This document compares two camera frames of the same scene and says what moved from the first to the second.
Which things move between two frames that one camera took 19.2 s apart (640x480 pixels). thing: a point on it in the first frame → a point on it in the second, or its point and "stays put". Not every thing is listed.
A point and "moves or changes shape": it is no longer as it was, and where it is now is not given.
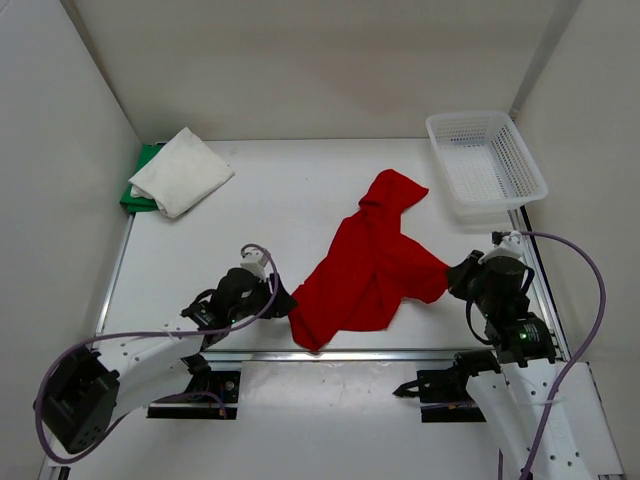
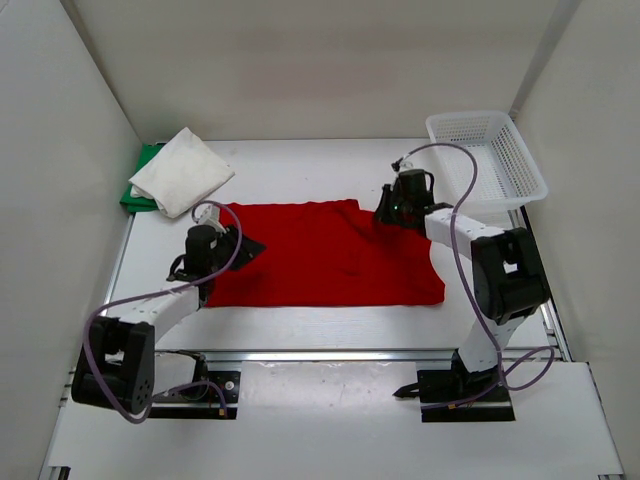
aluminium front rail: x=334 y=357 stays put
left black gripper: x=283 y=304 → x=245 y=252
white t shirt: x=185 y=169 stays put
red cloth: x=370 y=268 moves or changes shape
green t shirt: x=136 y=204 stays put
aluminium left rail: x=102 y=320 stays put
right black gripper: x=473 y=262 → x=385 y=215
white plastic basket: x=487 y=167 stays put
